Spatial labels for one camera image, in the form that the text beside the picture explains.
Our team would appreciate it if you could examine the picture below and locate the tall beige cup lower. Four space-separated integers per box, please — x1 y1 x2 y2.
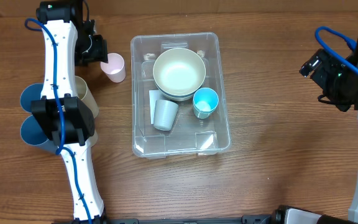
89 131 99 147

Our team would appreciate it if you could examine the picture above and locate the tall dark blue cup upper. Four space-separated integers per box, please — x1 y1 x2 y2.
20 83 44 113

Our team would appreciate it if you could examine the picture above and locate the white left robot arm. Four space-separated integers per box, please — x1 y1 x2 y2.
24 0 109 223

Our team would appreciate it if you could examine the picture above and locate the blue-rimmed bowl underneath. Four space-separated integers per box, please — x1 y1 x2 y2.
155 82 204 101

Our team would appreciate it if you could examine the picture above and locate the clear plastic storage bin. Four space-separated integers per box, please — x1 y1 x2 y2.
131 32 231 159

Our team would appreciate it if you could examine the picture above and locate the small light blue cup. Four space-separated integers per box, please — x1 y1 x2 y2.
193 88 219 119

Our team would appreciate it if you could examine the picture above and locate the small pink cup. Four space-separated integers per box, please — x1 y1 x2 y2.
100 53 126 83

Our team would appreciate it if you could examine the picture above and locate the tall dark blue cup lower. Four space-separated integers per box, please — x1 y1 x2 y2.
21 115 58 154

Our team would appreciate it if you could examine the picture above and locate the small grey cup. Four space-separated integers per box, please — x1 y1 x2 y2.
154 100 178 131

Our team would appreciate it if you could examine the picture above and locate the tall beige cup upper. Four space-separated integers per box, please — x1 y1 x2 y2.
75 76 99 118

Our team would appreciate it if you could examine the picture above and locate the tall beige cup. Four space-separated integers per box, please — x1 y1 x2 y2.
89 131 99 147
75 76 99 118

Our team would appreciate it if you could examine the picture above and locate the tall dark blue cup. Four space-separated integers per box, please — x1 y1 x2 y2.
21 115 58 154
20 83 44 113

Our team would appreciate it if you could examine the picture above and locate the beige bowl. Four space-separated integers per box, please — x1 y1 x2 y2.
152 48 206 83

